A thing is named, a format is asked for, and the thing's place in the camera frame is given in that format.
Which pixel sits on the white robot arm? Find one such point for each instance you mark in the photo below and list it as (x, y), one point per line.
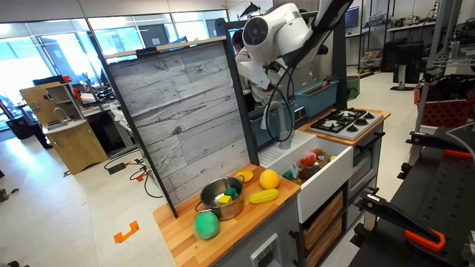
(284, 34)

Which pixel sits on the grey toy faucet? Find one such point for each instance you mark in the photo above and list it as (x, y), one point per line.
(286, 134)

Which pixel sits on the yellow toy lemon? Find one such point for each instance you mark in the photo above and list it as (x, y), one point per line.
(269, 180)

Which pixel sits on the green and yellow sponge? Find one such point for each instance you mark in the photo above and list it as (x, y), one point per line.
(231, 193)

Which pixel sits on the grey wood backsplash panel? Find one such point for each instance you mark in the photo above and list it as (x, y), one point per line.
(186, 111)

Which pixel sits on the green toy vegetable in sink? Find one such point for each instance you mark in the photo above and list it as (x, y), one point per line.
(292, 174)

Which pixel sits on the pink toy in sink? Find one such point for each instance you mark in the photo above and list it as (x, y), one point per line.
(309, 159)

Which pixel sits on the steel cooking pot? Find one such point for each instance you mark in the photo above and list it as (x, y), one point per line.
(207, 199)

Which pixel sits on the toy kitchen play set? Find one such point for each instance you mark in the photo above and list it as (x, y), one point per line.
(269, 227)

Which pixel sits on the white toy sink basin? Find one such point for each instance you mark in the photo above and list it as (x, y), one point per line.
(312, 171)

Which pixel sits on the green toy ball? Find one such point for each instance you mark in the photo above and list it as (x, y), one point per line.
(207, 226)

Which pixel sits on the grey toy stove top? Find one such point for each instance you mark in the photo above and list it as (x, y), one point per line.
(348, 123)

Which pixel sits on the wooden cabinet in background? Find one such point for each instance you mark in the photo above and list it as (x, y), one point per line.
(64, 125)

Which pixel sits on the orange handled clamp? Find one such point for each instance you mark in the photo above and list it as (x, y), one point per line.
(415, 231)

